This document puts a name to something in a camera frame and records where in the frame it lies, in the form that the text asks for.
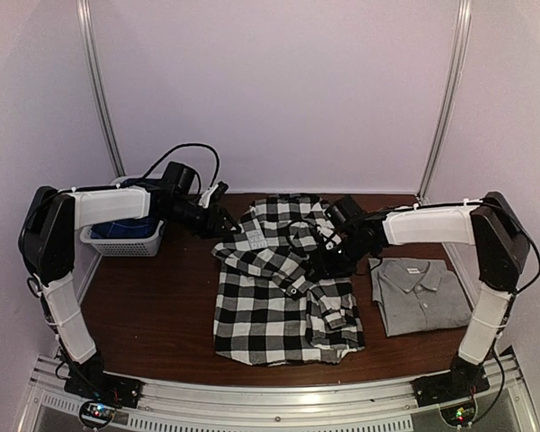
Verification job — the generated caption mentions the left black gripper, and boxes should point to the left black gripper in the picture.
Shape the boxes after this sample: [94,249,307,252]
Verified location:
[162,197,241,239]

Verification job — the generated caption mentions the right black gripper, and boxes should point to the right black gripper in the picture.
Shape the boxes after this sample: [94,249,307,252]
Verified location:
[305,234,373,280]

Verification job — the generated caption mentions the black white plaid shirt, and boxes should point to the black white plaid shirt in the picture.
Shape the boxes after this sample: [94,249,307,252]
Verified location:
[211,193,365,366]

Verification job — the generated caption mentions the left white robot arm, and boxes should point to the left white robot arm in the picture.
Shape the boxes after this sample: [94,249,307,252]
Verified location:
[18,180,240,400]

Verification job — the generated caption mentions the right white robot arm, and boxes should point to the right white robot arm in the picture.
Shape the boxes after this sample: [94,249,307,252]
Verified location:
[306,192,540,398]

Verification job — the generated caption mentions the blue plaid shirt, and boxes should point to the blue plaid shirt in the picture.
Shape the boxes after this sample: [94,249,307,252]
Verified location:
[90,216,160,239]

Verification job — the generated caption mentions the white plastic basket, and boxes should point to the white plastic basket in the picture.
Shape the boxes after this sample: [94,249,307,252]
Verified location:
[79,177,167,258]

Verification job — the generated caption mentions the folded grey shirt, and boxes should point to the folded grey shirt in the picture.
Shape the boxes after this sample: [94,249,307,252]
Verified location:
[369,257,472,338]

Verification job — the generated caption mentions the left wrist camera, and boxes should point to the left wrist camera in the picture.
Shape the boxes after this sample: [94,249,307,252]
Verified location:
[161,160,230,209]

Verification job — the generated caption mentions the left black cable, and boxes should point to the left black cable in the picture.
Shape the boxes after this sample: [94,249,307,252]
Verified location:
[139,142,221,190]

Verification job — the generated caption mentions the front aluminium rail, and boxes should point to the front aluminium rail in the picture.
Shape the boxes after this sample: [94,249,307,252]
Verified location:
[26,355,536,431]

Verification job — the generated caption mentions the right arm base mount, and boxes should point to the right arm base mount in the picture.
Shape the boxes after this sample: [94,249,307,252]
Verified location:
[411,369,491,407]

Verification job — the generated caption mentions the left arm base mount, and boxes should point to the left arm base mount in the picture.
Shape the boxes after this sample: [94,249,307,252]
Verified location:
[64,373,143,409]

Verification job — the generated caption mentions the left aluminium frame post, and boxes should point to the left aluminium frame post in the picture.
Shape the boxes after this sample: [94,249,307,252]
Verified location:
[76,0,126,176]

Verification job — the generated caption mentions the aluminium frame post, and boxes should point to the aluminium frame post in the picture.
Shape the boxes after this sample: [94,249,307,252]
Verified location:
[417,0,473,203]
[76,0,126,176]

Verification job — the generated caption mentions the right aluminium frame post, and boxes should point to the right aluminium frame post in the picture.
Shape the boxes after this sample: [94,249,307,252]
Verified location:
[417,0,473,203]

